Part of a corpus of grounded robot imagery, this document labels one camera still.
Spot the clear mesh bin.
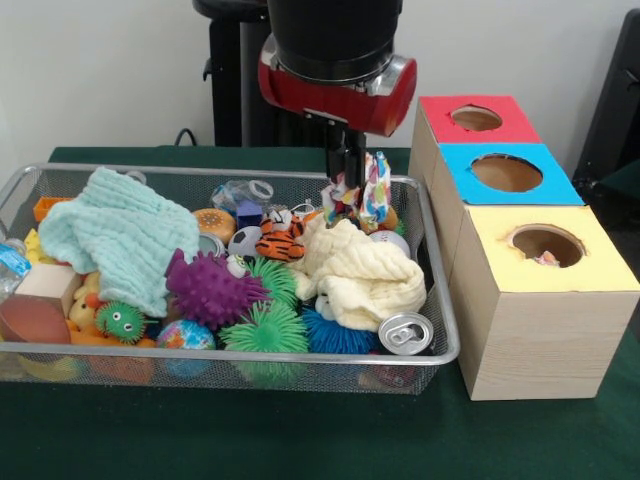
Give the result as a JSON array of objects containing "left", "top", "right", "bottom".
[{"left": 0, "top": 163, "right": 462, "bottom": 396}]

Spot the blue spiky ball with eyes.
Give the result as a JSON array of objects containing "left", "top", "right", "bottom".
[{"left": 302, "top": 305, "right": 381, "bottom": 356}]

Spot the purple spiky ball with eyes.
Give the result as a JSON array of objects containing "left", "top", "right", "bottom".
[{"left": 165, "top": 250, "right": 269, "bottom": 331}]

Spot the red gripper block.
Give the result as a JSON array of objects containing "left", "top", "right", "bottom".
[{"left": 257, "top": 35, "right": 419, "bottom": 197}]

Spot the small green spiky ball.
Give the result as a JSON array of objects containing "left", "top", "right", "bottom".
[{"left": 248, "top": 257, "right": 299, "bottom": 306}]

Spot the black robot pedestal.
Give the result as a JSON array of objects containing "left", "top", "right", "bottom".
[{"left": 193, "top": 0, "right": 331, "bottom": 149}]

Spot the small green ball with eyes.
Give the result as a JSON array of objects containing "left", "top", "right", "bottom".
[{"left": 96, "top": 300, "right": 148, "bottom": 344}]

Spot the mint green cloth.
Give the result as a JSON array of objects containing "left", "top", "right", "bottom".
[{"left": 38, "top": 167, "right": 203, "bottom": 319}]

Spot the silver drink can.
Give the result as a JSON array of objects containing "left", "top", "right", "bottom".
[{"left": 378, "top": 311, "right": 437, "bottom": 357}]

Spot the large green spiky ball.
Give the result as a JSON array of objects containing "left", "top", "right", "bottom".
[{"left": 220, "top": 300, "right": 311, "bottom": 386}]

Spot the dark green table cloth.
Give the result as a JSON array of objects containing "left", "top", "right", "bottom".
[{"left": 0, "top": 145, "right": 640, "bottom": 480}]

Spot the colourful patterned fabric toy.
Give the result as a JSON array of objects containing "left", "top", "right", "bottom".
[{"left": 322, "top": 152, "right": 393, "bottom": 234}]

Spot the black cable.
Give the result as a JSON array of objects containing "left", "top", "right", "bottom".
[{"left": 175, "top": 127, "right": 206, "bottom": 149}]

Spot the pale yellow cloth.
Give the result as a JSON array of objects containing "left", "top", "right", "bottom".
[{"left": 290, "top": 215, "right": 429, "bottom": 333}]

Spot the plain wooden block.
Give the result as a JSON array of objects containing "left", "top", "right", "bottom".
[{"left": 0, "top": 263, "right": 83, "bottom": 343}]

